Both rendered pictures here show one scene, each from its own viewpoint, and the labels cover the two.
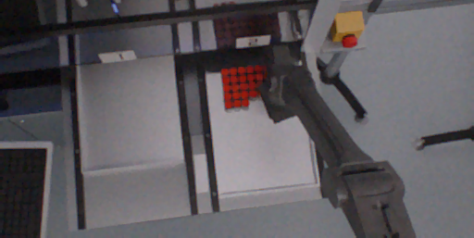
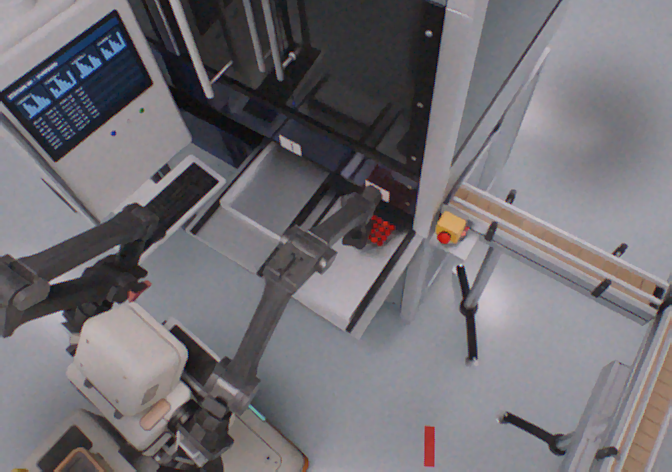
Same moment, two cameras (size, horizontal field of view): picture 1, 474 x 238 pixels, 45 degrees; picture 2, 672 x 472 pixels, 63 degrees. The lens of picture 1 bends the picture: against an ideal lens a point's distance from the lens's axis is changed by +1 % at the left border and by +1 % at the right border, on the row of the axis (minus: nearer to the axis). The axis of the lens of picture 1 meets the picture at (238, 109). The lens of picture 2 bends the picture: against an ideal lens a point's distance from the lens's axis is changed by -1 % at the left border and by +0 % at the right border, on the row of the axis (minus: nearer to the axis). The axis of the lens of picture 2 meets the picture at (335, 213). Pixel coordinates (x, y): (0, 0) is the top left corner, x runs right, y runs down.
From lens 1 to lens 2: 0.66 m
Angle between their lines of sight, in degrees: 23
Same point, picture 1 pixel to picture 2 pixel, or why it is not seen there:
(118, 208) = (221, 238)
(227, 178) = not seen: hidden behind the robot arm
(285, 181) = (331, 301)
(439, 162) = (509, 446)
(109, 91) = (277, 170)
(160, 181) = (257, 242)
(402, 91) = (522, 367)
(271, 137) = (347, 268)
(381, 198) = (302, 254)
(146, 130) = (277, 207)
